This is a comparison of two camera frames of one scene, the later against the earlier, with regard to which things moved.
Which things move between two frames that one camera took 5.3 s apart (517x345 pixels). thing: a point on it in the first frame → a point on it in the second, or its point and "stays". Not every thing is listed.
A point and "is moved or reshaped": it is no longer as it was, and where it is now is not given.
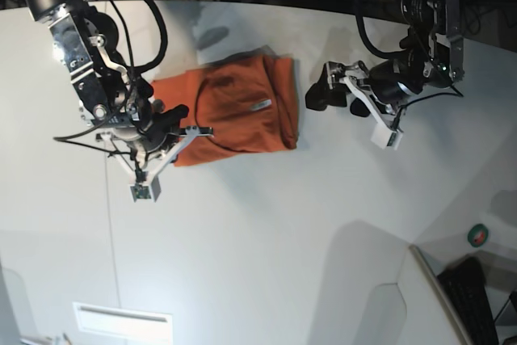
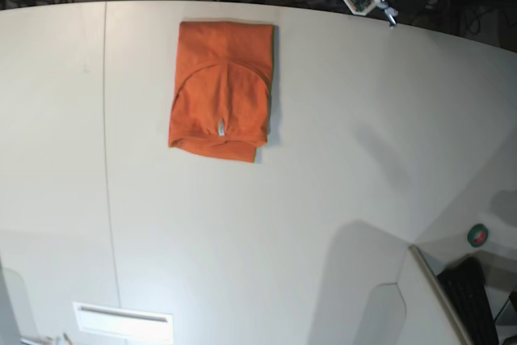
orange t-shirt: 250,103 is moved or reshaped
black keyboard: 464,285 stays
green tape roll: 477,235 stays
